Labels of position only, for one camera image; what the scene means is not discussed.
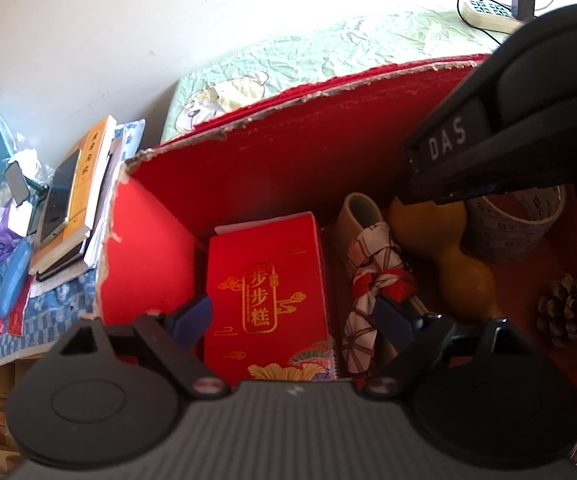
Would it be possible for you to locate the red gift carton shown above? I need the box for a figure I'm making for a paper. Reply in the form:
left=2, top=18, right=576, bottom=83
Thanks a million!
left=204, top=212, right=336, bottom=387

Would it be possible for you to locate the orange wooden gourd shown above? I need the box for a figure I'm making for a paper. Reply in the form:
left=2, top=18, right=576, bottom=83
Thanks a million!
left=387, top=198, right=501, bottom=320

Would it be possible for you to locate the green bear print bedsheet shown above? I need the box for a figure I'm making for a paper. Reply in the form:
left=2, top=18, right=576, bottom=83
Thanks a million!
left=160, top=10, right=495, bottom=143

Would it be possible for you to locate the blue glasses case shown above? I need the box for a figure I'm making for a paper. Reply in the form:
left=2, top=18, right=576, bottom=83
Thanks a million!
left=0, top=240, right=32, bottom=318

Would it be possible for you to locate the brown pine cone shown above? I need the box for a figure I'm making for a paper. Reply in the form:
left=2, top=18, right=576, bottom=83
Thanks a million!
left=536, top=274, right=577, bottom=348

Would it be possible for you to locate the smartphone with dark screen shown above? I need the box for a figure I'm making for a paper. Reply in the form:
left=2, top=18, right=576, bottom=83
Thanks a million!
left=39, top=150, right=81, bottom=245

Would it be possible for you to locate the orange yellow book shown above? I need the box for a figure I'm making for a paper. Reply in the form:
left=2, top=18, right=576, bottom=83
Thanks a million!
left=29, top=115, right=117, bottom=275

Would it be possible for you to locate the white power strip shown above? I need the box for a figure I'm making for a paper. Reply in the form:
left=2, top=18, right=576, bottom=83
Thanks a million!
left=460, top=0, right=522, bottom=34

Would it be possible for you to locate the red cardboard storage box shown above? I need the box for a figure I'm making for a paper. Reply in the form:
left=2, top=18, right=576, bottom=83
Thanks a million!
left=96, top=53, right=577, bottom=463

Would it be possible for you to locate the black power adapter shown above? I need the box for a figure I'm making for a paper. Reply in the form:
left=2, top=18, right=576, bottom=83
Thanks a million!
left=511, top=0, right=535, bottom=22

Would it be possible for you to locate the blue white checkered cloth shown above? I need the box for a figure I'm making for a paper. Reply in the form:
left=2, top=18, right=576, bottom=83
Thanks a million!
left=0, top=269, right=96, bottom=366

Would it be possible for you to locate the purple plush toy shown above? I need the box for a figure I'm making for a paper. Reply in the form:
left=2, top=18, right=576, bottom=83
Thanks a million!
left=0, top=206, right=25, bottom=264

